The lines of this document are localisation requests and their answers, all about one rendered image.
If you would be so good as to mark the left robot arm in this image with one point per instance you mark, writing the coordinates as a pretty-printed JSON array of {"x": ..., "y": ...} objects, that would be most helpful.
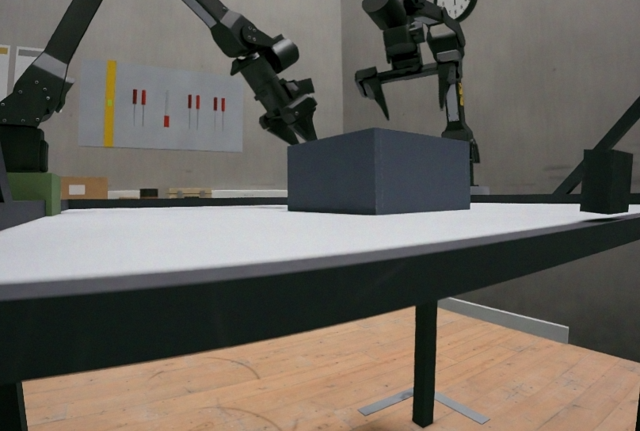
[{"x": 45, "y": 84}]

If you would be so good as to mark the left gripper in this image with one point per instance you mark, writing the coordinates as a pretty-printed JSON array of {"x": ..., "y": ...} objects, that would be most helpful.
[{"x": 274, "y": 97}]

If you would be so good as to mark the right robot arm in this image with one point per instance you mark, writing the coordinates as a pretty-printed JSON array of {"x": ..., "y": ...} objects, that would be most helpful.
[{"x": 387, "y": 14}]

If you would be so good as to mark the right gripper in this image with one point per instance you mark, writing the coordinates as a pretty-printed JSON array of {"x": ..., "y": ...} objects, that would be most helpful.
[{"x": 371, "y": 87}]

